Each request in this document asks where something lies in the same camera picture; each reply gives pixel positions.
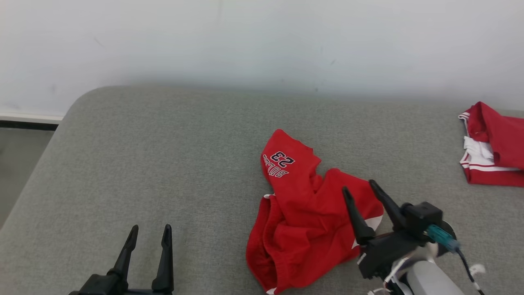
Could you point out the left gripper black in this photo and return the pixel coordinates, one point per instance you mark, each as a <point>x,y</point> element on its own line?
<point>106,287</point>

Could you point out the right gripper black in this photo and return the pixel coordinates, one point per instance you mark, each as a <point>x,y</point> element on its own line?
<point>385,254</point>

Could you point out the red basketball shorts white stripes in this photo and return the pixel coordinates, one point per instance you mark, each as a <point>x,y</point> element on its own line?
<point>299,213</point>

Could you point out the red basketball jersey white sleeves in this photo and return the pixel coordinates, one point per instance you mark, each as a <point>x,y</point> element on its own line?
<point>499,131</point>

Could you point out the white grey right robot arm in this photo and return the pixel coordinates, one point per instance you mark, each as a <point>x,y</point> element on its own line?
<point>430,282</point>

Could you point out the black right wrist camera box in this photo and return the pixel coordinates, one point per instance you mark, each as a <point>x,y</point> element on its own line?
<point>423,217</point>

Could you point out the white wall baseboard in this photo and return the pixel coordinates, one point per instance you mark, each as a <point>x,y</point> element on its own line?
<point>28,116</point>

